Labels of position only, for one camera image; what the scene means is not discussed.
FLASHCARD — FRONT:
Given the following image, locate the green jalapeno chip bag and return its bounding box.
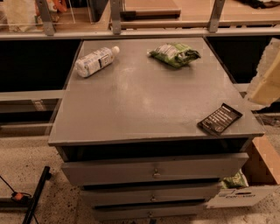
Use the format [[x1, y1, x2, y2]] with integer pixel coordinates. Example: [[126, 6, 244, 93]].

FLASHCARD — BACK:
[[149, 43, 200, 68]]

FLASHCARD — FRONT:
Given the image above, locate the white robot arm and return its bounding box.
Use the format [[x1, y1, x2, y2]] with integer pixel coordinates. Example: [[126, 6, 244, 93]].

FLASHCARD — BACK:
[[245, 38, 280, 107]]

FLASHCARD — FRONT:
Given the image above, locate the black rxbar chocolate bar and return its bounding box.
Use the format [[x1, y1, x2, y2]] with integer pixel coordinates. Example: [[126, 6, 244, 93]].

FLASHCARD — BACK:
[[197, 103, 242, 137]]

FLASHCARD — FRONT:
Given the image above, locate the green bag on floor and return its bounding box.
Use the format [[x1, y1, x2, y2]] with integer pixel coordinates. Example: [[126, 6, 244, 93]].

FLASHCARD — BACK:
[[221, 170, 249, 189]]

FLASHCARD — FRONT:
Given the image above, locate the grey drawer cabinet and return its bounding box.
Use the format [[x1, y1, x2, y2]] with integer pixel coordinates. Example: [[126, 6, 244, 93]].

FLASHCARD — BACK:
[[49, 38, 263, 221]]

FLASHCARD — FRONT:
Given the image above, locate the clear plastic water bottle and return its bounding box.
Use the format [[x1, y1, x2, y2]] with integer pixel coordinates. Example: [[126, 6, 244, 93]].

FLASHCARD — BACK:
[[74, 46, 120, 78]]

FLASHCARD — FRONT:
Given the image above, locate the black metal stand leg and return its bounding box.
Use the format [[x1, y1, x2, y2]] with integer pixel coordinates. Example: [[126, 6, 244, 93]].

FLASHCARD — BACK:
[[22, 166, 52, 224]]

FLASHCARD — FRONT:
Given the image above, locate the white cardboard box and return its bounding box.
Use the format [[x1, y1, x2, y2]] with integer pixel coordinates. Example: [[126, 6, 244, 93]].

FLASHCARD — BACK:
[[207, 185, 278, 208]]

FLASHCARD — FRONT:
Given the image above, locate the brown cardboard box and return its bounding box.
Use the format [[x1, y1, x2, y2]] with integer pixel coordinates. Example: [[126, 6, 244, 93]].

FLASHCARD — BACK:
[[242, 136, 280, 186]]

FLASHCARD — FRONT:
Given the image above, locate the grey metal shelf rail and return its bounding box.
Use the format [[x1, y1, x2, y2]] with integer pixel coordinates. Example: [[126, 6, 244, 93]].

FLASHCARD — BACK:
[[0, 0, 280, 40]]

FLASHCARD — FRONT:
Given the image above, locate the orange cable clamp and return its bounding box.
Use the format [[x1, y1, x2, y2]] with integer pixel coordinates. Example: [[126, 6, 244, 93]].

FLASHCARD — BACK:
[[11, 192, 31, 203]]

